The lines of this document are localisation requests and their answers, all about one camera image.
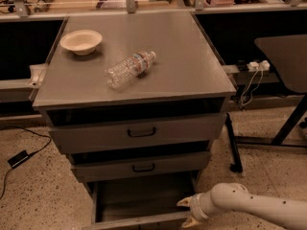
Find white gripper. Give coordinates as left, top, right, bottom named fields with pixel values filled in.
left=177, top=193, right=212, bottom=229

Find grey bottom drawer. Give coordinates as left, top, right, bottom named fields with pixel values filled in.
left=82, top=171, right=199, bottom=230

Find grey drawer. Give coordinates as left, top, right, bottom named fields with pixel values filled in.
left=50, top=113, right=225, bottom=153
left=82, top=171, right=199, bottom=230
left=71, top=151, right=211, bottom=182

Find grey middle drawer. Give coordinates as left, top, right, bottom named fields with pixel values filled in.
left=71, top=151, right=211, bottom=182

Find grey drawer cabinet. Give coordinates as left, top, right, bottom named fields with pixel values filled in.
left=32, top=10, right=238, bottom=187

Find grey top drawer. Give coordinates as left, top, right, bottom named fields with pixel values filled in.
left=50, top=113, right=225, bottom=153

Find black table leg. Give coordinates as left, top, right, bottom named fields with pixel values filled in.
left=225, top=114, right=243, bottom=173

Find clear plastic water bottle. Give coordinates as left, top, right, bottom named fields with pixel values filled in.
left=105, top=51, right=156, bottom=89

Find white plugs on power strip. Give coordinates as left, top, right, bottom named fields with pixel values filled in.
left=248, top=60, right=271, bottom=72

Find dark side table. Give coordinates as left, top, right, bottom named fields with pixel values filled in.
left=235, top=34, right=307, bottom=149

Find white paper bowl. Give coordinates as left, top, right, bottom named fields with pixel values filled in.
left=60, top=30, right=103, bottom=56

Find black power adapter with cable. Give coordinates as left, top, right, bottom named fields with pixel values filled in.
left=0, top=126, right=52, bottom=199

